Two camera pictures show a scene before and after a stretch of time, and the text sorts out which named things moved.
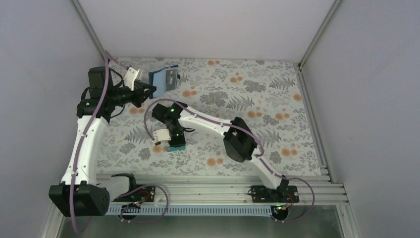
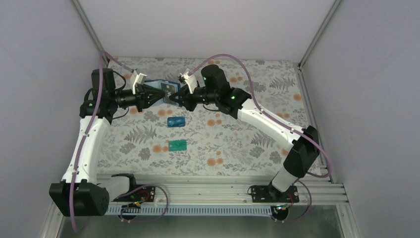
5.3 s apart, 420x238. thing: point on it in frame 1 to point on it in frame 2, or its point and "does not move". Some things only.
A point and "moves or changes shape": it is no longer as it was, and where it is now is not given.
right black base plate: (287, 194) does not move
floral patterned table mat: (210, 116) does not move
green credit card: (170, 148) does not move
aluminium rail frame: (315, 188) does not move
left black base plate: (146, 194) does not move
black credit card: (171, 77) to (169, 90)
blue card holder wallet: (165, 79) moves or changes shape
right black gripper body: (181, 138) to (191, 104)
